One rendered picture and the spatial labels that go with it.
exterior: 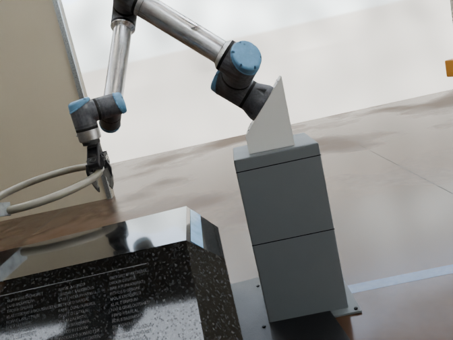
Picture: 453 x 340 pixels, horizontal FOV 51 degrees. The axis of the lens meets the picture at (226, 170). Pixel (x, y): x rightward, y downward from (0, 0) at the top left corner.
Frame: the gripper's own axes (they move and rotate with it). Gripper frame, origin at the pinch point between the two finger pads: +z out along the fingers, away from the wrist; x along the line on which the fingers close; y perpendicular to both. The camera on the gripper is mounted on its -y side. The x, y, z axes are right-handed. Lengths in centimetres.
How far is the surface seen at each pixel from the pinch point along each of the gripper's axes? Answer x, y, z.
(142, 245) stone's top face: -26, -72, 1
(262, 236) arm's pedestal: -59, 22, 46
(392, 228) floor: -147, 109, 100
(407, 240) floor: -147, 84, 99
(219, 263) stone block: -45, -74, 10
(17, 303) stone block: 5, -81, 4
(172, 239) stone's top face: -34, -72, 1
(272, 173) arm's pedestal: -70, 23, 18
